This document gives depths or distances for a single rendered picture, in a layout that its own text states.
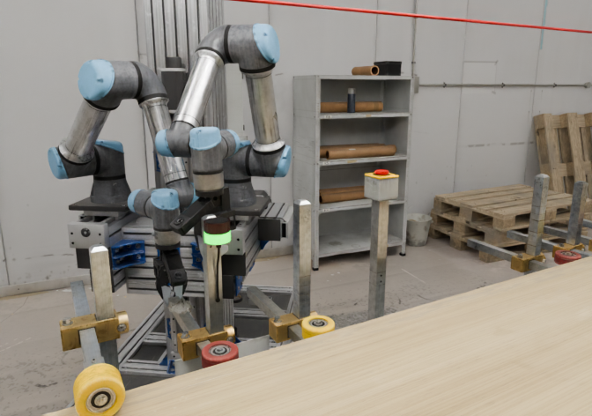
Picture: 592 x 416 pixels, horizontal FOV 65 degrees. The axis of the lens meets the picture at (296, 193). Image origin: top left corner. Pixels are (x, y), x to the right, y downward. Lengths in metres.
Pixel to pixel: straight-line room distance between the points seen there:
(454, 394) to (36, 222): 3.26
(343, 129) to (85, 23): 2.16
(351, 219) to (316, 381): 3.49
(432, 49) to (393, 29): 0.48
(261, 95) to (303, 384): 0.92
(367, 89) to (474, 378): 3.49
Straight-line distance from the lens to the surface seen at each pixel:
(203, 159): 1.15
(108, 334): 1.14
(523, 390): 1.06
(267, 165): 1.64
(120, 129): 3.68
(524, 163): 5.73
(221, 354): 1.07
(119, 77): 1.51
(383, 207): 1.36
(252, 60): 1.48
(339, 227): 4.37
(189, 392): 0.98
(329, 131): 4.13
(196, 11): 1.91
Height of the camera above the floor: 1.46
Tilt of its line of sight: 13 degrees down
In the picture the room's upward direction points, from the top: straight up
